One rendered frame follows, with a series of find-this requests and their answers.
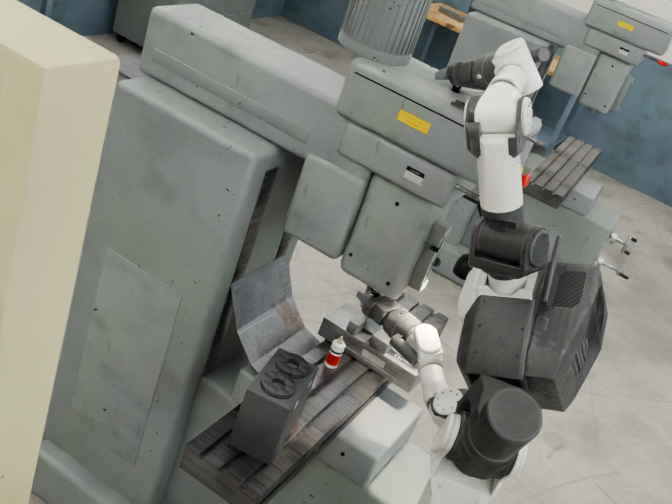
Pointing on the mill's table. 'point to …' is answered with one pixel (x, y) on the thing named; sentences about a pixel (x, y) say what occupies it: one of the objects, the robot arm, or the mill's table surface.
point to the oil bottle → (335, 353)
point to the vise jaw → (380, 341)
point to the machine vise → (386, 363)
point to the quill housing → (389, 236)
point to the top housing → (414, 112)
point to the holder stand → (273, 405)
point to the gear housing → (400, 166)
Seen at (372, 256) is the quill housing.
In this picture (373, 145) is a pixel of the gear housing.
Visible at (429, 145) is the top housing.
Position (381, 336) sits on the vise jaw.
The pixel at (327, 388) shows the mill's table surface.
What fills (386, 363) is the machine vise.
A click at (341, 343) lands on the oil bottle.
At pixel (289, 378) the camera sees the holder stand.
